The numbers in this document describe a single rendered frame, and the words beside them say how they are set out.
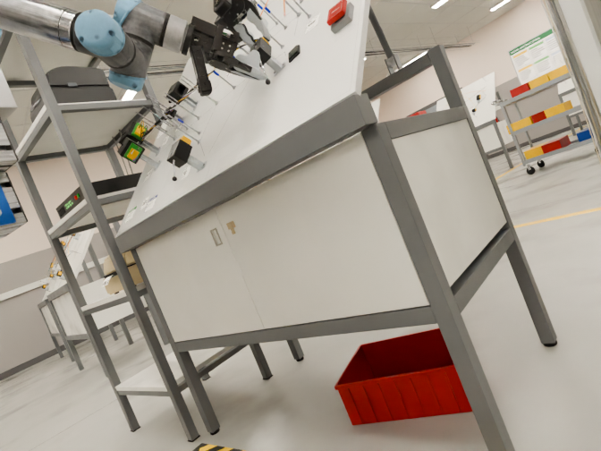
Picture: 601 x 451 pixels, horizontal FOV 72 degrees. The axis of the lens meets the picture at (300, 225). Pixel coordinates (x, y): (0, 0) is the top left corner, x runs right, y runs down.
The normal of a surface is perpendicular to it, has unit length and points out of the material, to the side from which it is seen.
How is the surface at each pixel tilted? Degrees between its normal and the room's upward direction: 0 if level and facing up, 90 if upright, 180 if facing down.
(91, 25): 90
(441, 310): 90
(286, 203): 90
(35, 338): 90
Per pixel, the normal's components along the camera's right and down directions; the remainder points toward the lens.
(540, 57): -0.70, 0.31
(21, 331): 0.60, -0.22
